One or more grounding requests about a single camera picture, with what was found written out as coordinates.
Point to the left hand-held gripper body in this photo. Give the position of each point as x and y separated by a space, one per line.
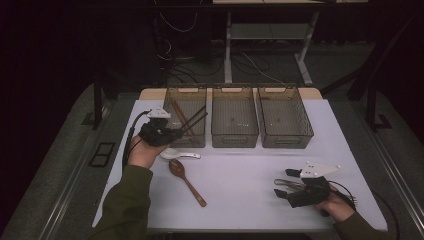
155 133

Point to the person's left hand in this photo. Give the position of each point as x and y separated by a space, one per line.
141 155

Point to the black rectangular floor frame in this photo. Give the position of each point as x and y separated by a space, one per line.
101 154

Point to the person's right hand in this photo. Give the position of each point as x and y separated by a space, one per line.
335 208

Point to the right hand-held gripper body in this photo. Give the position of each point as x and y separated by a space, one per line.
313 191

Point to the smoky transparent plastic bin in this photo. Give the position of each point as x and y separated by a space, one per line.
285 116
235 116
196 96

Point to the black metal stand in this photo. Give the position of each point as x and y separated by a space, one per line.
371 106
97 100

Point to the white ceramic spoon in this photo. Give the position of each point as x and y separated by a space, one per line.
171 153

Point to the white-legged desk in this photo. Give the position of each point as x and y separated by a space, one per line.
227 50

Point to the brown wooden spoon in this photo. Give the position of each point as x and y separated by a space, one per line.
178 169

